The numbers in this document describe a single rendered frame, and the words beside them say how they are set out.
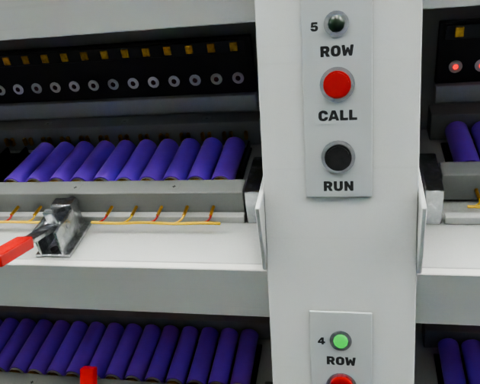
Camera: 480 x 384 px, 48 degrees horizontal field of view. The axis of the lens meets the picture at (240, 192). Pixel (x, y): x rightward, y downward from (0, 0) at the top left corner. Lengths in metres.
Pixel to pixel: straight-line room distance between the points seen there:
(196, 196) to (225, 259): 0.06
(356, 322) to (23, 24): 0.30
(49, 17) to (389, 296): 0.29
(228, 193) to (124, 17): 0.14
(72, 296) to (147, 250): 0.07
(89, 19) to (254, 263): 0.19
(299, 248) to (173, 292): 0.10
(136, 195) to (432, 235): 0.22
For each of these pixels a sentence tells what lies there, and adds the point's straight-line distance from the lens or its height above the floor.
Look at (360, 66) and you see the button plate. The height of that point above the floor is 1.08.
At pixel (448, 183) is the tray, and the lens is 0.41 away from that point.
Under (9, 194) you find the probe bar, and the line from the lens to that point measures 0.47.
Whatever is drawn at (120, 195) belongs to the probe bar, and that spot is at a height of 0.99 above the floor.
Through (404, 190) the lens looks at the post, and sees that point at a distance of 0.34.
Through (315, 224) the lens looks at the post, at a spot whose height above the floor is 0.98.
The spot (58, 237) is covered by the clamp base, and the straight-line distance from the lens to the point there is 0.40.
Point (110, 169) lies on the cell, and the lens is 0.47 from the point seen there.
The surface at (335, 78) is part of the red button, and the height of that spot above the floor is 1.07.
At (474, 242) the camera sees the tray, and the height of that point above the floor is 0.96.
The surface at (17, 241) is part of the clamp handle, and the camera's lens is 0.38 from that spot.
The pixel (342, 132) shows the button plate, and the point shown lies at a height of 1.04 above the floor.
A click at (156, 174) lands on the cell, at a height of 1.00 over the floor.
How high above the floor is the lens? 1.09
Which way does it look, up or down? 14 degrees down
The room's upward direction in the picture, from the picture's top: 3 degrees counter-clockwise
